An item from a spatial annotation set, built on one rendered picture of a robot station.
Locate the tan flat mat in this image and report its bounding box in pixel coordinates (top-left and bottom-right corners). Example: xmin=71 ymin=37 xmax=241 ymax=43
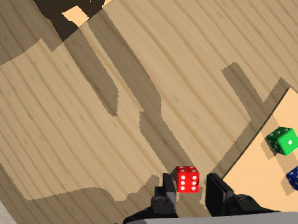
xmin=221 ymin=88 xmax=298 ymax=212

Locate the red die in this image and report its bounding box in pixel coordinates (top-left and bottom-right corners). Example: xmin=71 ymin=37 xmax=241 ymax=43
xmin=176 ymin=166 xmax=199 ymax=193

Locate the blue die with white pips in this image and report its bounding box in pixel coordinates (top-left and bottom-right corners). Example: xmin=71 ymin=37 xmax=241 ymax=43
xmin=286 ymin=166 xmax=298 ymax=191

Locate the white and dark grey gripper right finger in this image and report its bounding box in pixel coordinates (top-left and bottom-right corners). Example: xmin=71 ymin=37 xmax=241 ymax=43
xmin=205 ymin=173 xmax=282 ymax=217

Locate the green die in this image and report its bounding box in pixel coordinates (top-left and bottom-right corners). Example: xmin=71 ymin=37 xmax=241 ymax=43
xmin=266 ymin=127 xmax=298 ymax=156

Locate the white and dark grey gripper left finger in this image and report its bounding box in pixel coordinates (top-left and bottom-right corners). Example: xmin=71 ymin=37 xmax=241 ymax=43
xmin=123 ymin=173 xmax=179 ymax=224

